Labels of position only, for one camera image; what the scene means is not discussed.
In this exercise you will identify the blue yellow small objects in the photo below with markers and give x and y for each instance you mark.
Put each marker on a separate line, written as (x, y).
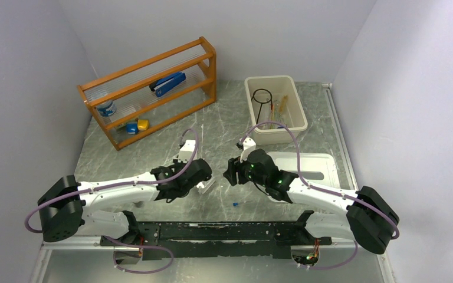
(134, 127)

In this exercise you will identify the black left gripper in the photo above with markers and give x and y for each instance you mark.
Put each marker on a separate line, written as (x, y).
(176, 164)

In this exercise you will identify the beige plastic bin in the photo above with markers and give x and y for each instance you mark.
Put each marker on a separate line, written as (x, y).
(279, 85)

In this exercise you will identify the clear plastic bag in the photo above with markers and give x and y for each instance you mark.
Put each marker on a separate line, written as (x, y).
(204, 186)

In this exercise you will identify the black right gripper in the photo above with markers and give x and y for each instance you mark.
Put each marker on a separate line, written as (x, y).
(234, 165)

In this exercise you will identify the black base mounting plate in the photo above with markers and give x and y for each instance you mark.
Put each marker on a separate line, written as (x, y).
(212, 239)

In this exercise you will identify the colourful plastic spoons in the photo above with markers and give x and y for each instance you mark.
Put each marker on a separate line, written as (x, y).
(274, 115)

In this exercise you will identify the white bin lid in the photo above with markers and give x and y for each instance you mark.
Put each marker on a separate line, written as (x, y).
(319, 168)

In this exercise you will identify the orange wooden rack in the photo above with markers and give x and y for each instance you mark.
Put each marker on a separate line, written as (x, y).
(129, 90)

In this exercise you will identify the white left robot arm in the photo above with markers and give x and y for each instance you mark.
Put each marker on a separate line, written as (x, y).
(72, 208)

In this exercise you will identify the black metal ring tripod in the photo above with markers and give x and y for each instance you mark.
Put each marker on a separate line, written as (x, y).
(264, 98)

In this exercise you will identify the tan test tube brush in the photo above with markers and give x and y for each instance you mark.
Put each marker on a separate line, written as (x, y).
(282, 107)

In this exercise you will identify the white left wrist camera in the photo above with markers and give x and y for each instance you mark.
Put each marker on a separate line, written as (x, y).
(188, 151)

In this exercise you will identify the blue white tape roll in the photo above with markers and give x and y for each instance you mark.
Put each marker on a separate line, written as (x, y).
(106, 108)

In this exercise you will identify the blue capped pins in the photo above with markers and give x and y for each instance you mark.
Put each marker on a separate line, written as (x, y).
(235, 204)

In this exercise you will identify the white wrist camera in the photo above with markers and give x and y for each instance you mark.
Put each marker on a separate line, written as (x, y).
(188, 151)
(247, 146)

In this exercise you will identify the blue stapler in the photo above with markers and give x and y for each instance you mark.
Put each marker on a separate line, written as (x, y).
(162, 86)

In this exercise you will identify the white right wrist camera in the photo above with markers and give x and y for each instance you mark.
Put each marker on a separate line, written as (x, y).
(247, 146)

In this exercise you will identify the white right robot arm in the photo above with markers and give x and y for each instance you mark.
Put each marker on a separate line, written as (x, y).
(363, 216)

